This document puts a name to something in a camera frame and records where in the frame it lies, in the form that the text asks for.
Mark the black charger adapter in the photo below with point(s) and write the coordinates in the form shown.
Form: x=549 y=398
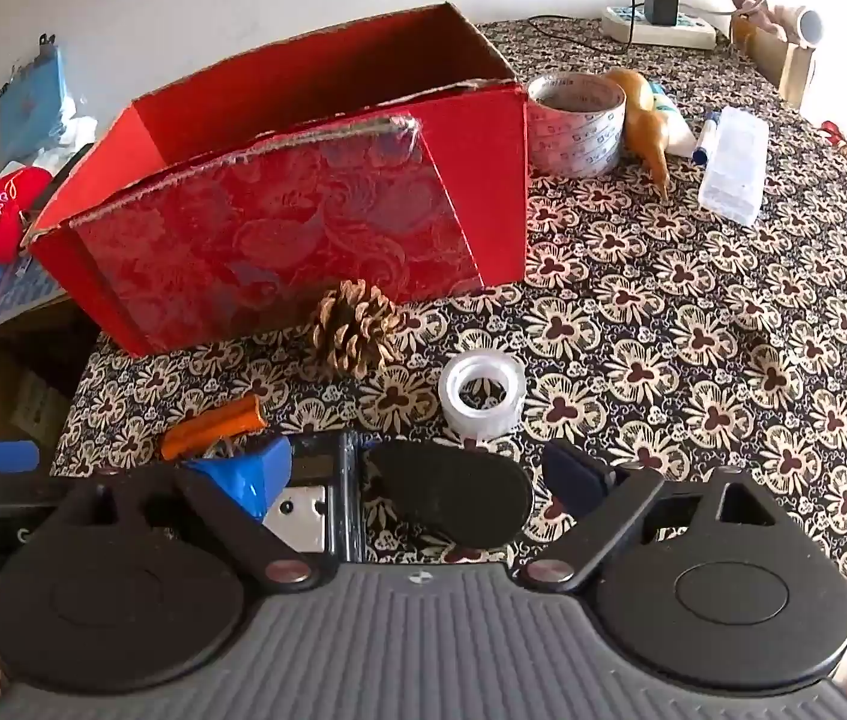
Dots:
x=662 y=4

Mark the blue pouch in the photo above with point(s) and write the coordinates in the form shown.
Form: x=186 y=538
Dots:
x=33 y=101

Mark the wooden gourd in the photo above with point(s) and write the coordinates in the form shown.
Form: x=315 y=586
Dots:
x=644 y=120

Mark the red plush toy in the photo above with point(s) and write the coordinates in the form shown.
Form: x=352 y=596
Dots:
x=10 y=210

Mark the orange ribbed tube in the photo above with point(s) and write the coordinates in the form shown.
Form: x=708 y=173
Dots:
x=213 y=426

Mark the blue checked towel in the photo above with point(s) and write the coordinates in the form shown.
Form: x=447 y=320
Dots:
x=25 y=292

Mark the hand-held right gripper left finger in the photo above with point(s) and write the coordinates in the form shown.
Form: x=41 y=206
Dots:
x=258 y=476

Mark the blue capped marker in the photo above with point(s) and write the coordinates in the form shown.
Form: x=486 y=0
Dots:
x=707 y=139

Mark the black oval case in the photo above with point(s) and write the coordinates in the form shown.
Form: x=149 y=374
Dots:
x=453 y=495

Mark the white power strip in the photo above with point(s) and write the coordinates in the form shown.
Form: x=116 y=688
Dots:
x=689 y=34

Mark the clear plastic bag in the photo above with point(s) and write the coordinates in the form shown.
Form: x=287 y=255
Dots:
x=70 y=131

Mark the large printed tape roll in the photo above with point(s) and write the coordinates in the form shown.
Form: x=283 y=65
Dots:
x=581 y=142

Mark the white glue bottle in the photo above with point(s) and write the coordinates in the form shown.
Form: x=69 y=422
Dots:
x=676 y=129

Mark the floral patterned tablecloth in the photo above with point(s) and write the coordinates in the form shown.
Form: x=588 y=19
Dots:
x=693 y=330

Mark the red patterned cardboard box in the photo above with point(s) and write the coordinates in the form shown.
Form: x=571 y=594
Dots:
x=280 y=240

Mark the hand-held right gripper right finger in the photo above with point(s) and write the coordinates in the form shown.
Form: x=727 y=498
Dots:
x=577 y=476

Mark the white cup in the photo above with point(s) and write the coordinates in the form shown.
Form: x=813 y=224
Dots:
x=806 y=24

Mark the brown pine cone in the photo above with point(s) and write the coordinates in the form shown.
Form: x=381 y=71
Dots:
x=352 y=330

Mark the wooden box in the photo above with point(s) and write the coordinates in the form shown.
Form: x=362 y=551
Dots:
x=776 y=60

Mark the clear tape roll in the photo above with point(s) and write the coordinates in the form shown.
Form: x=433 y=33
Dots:
x=479 y=421

